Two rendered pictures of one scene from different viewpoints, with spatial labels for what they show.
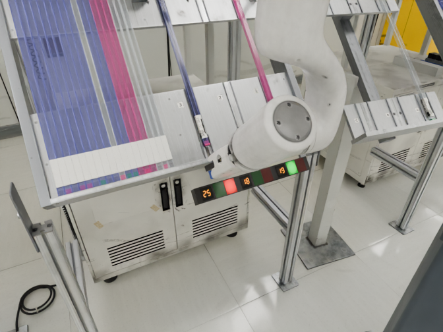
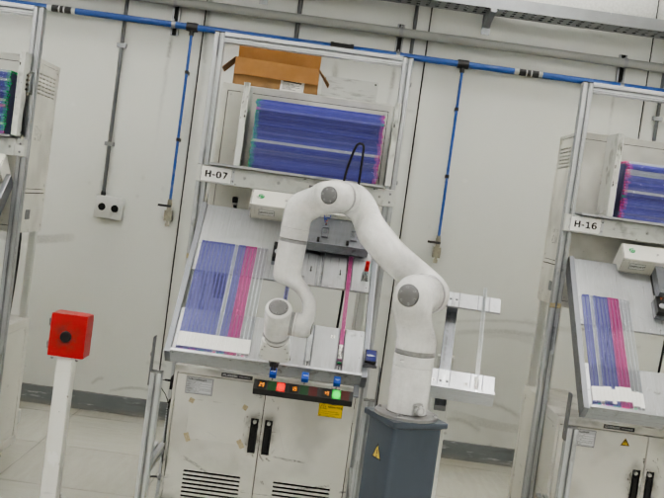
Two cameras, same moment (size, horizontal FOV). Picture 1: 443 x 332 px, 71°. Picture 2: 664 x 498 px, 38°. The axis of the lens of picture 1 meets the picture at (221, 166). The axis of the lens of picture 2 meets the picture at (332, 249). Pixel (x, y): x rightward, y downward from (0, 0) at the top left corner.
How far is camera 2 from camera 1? 2.75 m
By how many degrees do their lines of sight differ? 40
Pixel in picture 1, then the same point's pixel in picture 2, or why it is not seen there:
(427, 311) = (364, 485)
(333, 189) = not seen: hidden behind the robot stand
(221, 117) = (296, 344)
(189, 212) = (273, 468)
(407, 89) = (582, 422)
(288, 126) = (275, 307)
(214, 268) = not seen: outside the picture
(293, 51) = (281, 278)
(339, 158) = not seen: hidden behind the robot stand
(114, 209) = (205, 426)
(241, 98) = (318, 337)
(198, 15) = (313, 281)
